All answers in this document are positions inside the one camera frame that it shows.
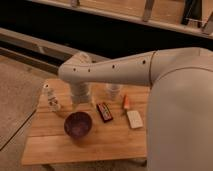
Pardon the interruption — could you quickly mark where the white ribbed gripper body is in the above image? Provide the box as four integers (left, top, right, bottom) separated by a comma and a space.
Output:
70, 83, 91, 108

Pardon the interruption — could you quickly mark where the black eraser bar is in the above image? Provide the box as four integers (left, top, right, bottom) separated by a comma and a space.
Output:
96, 103, 113, 123

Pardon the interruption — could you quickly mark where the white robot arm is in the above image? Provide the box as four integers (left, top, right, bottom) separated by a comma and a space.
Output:
58, 47, 213, 171

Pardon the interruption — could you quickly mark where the white ceramic cup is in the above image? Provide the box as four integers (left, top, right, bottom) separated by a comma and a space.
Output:
106, 84, 122, 100

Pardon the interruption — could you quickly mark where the purple bowl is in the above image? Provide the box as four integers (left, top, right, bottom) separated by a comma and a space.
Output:
64, 112, 92, 139

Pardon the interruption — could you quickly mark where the wooden table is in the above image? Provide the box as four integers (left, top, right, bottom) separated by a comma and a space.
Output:
22, 79, 147, 165

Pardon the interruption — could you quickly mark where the orange carrot toy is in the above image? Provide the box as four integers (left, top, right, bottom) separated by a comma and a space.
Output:
123, 95, 130, 110

